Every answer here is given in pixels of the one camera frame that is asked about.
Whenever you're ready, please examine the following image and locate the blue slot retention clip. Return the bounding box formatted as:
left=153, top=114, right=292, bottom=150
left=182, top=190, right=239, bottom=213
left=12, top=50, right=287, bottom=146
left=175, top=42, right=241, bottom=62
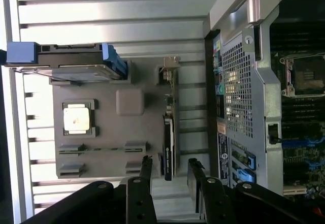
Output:
left=244, top=152, right=256, bottom=170
left=237, top=169, right=256, bottom=183

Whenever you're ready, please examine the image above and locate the green RAM stick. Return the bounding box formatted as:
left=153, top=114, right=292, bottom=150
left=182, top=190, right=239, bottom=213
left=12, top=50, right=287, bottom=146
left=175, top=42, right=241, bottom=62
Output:
left=58, top=149, right=143, bottom=156

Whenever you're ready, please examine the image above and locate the grey parts rack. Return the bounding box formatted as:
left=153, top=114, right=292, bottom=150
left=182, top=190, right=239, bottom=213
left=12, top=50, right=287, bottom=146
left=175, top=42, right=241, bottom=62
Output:
left=49, top=60, right=178, bottom=180

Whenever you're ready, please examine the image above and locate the silver CPU chip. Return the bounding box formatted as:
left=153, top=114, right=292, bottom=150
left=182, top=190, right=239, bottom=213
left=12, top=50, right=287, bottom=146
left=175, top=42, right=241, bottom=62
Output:
left=62, top=104, right=91, bottom=134

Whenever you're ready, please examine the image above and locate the green motherboard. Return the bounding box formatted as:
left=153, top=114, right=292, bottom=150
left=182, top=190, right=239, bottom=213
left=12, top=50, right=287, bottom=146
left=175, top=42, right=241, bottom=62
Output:
left=269, top=25, right=325, bottom=197

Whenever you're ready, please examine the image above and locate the grey open PC case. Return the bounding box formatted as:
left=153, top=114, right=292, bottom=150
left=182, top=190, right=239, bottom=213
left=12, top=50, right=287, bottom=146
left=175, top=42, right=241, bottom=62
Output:
left=204, top=0, right=325, bottom=197

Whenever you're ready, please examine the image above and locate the metal CPU socket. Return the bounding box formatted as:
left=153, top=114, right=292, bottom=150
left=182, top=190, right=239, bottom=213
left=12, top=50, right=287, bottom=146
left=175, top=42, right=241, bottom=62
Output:
left=279, top=53, right=325, bottom=98

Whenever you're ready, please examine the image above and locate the hard disk with blue caddy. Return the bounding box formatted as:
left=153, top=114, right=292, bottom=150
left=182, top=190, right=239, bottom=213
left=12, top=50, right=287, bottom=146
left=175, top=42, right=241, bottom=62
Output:
left=6, top=42, right=127, bottom=80

